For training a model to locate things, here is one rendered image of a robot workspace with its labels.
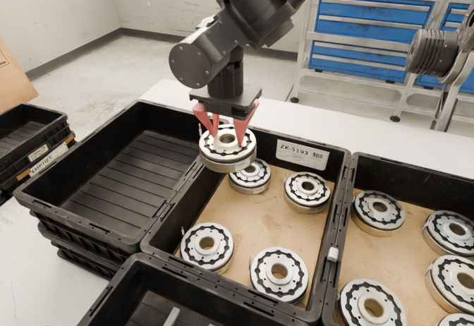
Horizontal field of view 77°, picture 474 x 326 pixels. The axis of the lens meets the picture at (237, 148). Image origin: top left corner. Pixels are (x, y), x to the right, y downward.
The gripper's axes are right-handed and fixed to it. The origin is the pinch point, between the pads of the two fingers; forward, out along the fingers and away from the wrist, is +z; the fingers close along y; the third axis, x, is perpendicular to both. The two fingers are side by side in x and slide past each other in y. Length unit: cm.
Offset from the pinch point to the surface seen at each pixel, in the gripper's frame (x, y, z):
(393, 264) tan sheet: 1.3, 33.8, 22.1
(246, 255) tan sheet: -8.3, 7.1, 21.6
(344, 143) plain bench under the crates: 53, 20, 35
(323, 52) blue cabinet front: 195, -11, 60
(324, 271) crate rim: -10.6, 21.3, 13.2
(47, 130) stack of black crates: 26, -103, 46
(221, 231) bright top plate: -7.2, 1.1, 18.7
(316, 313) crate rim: -18.0, 21.4, 11.7
